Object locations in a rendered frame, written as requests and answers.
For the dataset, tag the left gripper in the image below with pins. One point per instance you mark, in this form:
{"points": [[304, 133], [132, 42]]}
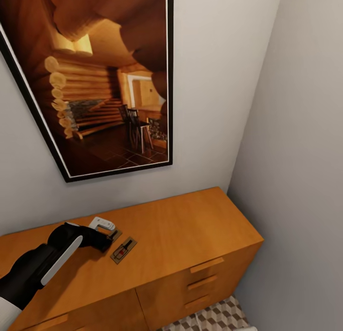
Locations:
{"points": [[97, 239]]}

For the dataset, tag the cabinet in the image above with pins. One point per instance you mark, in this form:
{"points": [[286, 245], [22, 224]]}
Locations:
{"points": [[191, 253]]}

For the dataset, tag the picture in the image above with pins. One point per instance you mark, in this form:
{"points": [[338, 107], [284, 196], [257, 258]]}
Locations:
{"points": [[97, 76]]}

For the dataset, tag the mousetrap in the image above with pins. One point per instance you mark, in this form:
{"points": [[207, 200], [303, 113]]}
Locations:
{"points": [[124, 249], [114, 235]]}

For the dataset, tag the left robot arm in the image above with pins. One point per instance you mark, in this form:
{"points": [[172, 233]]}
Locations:
{"points": [[35, 268]]}

